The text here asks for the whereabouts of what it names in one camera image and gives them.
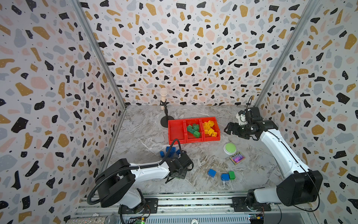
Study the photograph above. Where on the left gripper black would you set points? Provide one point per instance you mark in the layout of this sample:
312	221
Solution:
183	176

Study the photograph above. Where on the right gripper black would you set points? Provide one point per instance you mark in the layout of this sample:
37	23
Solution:
235	128

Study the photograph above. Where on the green lego pile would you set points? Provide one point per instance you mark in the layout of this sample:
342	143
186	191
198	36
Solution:
194	130

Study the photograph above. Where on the yellow lego pile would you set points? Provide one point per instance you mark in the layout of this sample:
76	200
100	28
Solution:
209	128

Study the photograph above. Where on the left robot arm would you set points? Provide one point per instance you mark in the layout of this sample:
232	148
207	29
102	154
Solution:
115	184

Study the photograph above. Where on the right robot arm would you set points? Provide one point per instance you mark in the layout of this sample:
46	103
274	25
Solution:
300	185

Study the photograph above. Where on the blue flat lego plate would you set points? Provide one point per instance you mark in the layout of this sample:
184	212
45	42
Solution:
173	152

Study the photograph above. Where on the middle red bin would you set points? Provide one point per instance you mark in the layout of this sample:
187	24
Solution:
189	137

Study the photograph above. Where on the red bin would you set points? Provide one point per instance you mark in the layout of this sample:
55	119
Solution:
216	128
176	131
189	137

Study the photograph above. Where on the green push button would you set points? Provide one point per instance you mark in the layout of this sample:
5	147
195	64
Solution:
230	149

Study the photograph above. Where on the blue small lego brick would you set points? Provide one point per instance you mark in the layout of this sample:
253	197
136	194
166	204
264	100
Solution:
211	173

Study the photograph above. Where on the small colourful card box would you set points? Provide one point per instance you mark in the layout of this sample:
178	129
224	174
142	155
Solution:
237	158

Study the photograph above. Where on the left red bin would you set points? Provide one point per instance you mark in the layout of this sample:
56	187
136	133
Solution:
176	131

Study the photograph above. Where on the right red bin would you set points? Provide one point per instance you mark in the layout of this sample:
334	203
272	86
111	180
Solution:
216	128

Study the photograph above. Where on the blue lego brick right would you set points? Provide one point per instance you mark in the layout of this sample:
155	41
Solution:
225	177

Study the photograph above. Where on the wooden peg on black stand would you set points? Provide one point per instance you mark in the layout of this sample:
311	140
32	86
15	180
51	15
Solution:
163	104

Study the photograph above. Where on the green small lego right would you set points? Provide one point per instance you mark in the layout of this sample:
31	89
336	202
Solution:
231	175

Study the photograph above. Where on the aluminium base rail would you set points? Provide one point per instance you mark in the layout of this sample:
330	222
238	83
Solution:
215	208

